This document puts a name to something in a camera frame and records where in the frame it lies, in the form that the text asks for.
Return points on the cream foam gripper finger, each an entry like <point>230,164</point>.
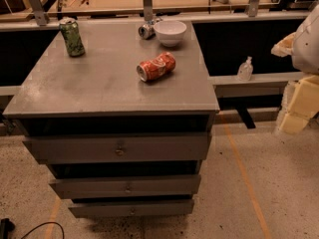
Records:
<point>300,104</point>

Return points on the green soda can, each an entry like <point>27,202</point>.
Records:
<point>69,29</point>

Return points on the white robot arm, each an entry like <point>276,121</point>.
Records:
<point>302,45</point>

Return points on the crushed orange soda can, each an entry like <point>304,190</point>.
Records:
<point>157,67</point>

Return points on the silver can on side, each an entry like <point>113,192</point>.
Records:
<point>146,31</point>

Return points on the clear sanitizer bottle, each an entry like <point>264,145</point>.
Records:
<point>245,70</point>

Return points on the top grey drawer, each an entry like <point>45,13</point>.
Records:
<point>118,148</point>

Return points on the grey drawer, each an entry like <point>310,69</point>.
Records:
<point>118,148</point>
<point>104,187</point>
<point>132,208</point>

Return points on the white bowl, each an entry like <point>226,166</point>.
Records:
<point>170,33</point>

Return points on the middle grey drawer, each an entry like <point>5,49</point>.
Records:
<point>104,187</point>

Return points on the bottom grey drawer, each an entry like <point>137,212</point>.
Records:
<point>132,208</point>

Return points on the grey drawer cabinet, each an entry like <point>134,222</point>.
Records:
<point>101,93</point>

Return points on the wooden workbench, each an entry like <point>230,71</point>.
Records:
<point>184,8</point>

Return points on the metal bracket middle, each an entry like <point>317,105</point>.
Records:
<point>148,9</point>

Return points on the metal bracket left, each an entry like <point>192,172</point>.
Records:
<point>40,15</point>

